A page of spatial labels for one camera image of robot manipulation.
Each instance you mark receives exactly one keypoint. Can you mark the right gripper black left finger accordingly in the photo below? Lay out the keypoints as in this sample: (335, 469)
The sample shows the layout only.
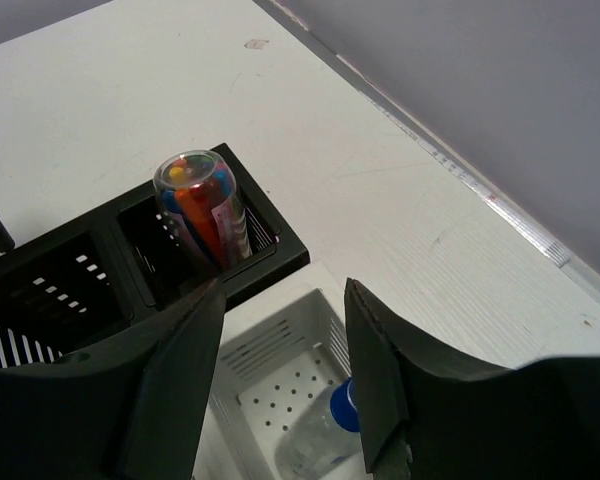
(130, 406)

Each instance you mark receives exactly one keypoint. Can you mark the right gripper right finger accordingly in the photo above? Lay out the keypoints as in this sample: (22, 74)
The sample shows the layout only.
(430, 411)

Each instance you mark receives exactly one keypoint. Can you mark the blue cap spray bottle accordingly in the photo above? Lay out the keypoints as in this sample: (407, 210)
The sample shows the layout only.
(325, 435)

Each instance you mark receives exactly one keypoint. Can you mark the pink tube of crayons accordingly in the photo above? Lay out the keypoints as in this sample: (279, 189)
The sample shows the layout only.
(198, 199)

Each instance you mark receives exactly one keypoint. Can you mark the black mesh organizer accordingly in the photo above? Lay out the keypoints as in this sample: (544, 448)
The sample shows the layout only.
(107, 269)

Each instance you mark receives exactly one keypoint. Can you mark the white mesh organizer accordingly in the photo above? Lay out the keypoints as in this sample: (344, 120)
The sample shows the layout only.
(278, 351)

